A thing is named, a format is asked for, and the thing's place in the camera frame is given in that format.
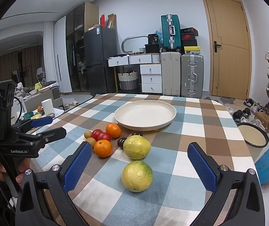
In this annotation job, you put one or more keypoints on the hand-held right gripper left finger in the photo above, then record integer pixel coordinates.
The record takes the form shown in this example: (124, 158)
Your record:
(77, 167)

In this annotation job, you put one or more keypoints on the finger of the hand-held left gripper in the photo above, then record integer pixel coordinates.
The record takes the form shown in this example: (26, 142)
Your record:
(52, 134)
(41, 121)

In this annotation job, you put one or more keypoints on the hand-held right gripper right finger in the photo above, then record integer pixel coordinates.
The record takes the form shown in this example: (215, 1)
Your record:
(201, 169)

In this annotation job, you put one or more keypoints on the brown longan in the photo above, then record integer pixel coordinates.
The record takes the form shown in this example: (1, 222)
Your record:
(87, 134)
(91, 142)

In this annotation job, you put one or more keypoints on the orange mandarin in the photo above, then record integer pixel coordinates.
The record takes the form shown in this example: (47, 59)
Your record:
(103, 148)
(113, 130)

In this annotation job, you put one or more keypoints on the red cherry tomato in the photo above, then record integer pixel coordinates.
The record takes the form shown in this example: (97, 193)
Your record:
(104, 136)
(96, 133)

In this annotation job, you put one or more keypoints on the dark purple plum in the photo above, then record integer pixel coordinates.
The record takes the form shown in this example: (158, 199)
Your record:
(136, 134)
(120, 143)

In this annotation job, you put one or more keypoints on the green yellow round fruit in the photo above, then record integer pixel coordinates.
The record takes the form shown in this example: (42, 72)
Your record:
(137, 176)

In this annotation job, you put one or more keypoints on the cream round plate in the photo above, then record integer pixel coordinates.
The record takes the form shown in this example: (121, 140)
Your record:
(145, 114)

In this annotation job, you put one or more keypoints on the white cylinder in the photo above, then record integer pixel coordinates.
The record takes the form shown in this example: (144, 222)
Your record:
(48, 107)

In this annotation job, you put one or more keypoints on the grey low cabinet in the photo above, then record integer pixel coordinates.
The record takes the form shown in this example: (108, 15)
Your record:
(35, 101)

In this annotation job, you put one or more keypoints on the beige slipper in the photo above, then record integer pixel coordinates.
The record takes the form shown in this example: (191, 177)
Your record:
(74, 103)
(66, 106)

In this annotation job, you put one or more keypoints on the checkered tablecloth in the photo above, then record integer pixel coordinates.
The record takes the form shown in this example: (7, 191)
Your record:
(195, 122)

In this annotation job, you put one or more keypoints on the grey office chair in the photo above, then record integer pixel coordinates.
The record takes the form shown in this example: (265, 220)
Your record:
(40, 74)

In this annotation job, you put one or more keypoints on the brown curtain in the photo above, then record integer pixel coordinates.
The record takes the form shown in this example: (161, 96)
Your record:
(30, 61)

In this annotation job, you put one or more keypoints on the cream black basin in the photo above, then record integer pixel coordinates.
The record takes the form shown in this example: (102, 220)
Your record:
(252, 136)

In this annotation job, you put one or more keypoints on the white wardrobe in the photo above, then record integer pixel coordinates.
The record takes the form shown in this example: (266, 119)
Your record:
(62, 58)

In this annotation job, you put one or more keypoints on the white curtain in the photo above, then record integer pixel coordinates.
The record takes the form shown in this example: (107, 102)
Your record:
(49, 51)

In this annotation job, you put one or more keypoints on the pile of floor shoes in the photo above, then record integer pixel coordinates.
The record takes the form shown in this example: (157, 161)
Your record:
(245, 113)

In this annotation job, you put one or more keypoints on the grey floor rug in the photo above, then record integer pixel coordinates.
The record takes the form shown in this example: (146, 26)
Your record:
(226, 100)

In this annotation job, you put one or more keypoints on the brown cardboard box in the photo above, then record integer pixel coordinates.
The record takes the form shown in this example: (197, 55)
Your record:
(265, 120)

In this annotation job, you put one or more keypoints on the dark glass cabinet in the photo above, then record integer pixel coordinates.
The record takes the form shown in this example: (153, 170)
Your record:
(75, 40)

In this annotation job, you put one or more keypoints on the black refrigerator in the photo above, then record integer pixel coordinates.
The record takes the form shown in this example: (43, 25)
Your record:
(99, 51)

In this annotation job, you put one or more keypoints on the woven grey white basket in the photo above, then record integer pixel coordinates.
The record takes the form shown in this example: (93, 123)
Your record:
(127, 81)

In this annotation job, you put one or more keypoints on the silver suitcase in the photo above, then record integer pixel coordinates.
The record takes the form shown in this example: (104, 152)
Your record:
(186, 75)

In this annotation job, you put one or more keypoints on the beige suitcase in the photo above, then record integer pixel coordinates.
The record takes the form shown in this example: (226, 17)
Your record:
(171, 75)

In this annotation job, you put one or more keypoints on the white drawer desk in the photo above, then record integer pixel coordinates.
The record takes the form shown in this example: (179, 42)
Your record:
(151, 77)

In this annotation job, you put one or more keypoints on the yellow black shoe box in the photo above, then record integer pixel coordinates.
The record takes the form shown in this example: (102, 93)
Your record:
(192, 50)

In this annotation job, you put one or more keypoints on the white ribbed bin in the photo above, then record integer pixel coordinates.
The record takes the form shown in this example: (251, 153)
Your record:
(156, 58)

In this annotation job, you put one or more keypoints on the wooden door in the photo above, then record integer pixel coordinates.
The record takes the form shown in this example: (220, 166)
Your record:
(228, 51)

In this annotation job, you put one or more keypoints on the oval mirror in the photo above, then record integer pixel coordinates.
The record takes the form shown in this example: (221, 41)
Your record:
(134, 43)

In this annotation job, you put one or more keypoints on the open cardboard box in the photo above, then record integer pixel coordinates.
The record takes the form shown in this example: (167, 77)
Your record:
(112, 21)

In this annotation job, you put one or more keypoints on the plain black shoe box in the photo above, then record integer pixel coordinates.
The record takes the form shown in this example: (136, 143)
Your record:
(189, 43)

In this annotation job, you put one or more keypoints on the black storage crate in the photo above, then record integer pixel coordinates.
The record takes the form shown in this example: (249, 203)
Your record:
(152, 48)

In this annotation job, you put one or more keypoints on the black printed bag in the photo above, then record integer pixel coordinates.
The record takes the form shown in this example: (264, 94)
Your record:
(153, 39)

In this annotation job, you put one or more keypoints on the black shoe box red stripe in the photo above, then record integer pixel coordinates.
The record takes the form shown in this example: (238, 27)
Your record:
(188, 31)

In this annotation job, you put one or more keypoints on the teal suitcase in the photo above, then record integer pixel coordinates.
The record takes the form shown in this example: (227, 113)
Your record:
(166, 33)

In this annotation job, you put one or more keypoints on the light blue plastic bag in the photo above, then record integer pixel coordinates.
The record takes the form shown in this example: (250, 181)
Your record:
(158, 33)

